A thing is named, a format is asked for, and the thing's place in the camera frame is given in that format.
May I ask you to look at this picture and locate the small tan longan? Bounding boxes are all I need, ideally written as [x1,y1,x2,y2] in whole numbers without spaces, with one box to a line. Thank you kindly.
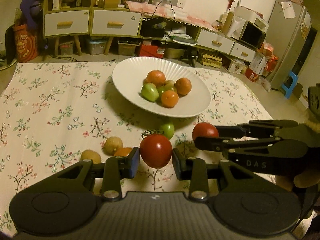
[80,150,102,164]
[104,136,123,155]

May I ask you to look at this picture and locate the black microwave oven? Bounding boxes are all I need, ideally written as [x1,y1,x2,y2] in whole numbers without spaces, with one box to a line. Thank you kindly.
[239,21,267,49]

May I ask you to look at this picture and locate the clear storage box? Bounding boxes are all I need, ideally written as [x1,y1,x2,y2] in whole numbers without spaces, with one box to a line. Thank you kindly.
[117,39,142,55]
[87,39,108,55]
[59,40,75,55]

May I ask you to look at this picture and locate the olive green tomato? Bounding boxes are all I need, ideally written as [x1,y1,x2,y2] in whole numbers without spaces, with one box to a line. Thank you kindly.
[157,79,178,93]

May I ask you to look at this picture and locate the floral tablecloth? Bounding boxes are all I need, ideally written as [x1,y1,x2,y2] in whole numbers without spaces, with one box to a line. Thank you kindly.
[0,60,275,238]

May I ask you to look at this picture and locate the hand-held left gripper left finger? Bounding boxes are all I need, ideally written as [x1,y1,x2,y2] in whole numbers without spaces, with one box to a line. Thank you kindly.
[56,147,140,200]

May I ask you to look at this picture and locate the red cardboard box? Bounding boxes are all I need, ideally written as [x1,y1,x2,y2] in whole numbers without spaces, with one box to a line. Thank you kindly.
[137,44,165,59]

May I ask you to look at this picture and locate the large orange mandarin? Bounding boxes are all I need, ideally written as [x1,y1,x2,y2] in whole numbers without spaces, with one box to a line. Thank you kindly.
[146,70,166,87]

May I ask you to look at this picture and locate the stacked cardboard boxes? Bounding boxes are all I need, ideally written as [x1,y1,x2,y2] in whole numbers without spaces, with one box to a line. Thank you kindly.
[245,47,278,80]

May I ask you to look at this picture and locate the person's right hand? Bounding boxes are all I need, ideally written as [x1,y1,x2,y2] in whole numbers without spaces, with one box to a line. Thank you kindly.
[276,176,316,192]

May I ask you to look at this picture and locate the purple plush toy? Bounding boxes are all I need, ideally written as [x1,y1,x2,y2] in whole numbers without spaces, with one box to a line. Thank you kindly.
[20,0,45,30]

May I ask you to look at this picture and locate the black flat board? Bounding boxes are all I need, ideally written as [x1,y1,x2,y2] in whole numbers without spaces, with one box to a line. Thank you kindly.
[5,26,17,65]

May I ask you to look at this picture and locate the white ribbed plate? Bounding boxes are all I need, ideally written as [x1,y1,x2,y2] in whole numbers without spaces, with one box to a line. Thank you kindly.
[112,57,212,118]

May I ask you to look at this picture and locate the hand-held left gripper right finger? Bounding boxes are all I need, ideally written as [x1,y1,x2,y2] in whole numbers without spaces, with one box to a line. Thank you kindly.
[172,148,253,200]

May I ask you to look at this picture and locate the low wooden cabinet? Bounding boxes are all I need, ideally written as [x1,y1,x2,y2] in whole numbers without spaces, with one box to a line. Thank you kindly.
[140,17,258,63]

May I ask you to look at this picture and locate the red tomato with stem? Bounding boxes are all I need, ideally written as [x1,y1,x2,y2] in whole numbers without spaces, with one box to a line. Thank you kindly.
[139,129,173,169]

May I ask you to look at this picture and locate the wooden cabinet with white drawer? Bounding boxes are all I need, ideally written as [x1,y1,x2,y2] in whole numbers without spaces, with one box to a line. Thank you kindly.
[89,0,159,55]
[43,0,94,55]

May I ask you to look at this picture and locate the blue plastic stool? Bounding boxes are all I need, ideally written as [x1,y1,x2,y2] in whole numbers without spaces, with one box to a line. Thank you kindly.
[281,70,300,98]

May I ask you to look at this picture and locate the orange tomato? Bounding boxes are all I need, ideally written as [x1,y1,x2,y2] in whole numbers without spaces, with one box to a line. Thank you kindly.
[161,90,179,108]
[114,147,133,157]

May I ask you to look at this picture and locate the egg cartons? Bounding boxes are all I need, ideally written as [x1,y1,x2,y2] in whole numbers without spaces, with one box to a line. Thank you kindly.
[201,51,224,68]

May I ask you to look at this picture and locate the pink patterned cloth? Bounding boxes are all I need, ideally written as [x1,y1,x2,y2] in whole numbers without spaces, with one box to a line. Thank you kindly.
[124,0,218,32]

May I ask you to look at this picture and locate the black tripod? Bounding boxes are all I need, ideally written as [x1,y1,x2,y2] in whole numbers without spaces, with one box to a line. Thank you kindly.
[186,50,200,67]

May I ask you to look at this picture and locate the orange printed bag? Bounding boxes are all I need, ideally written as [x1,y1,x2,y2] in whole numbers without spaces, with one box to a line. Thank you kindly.
[13,24,40,63]

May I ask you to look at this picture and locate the silver refrigerator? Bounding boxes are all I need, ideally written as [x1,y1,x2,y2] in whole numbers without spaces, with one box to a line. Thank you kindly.
[262,0,318,90]

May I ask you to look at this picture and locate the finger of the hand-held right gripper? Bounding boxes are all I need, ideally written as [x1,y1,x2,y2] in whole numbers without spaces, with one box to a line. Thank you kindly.
[194,136,283,155]
[216,119,300,138]

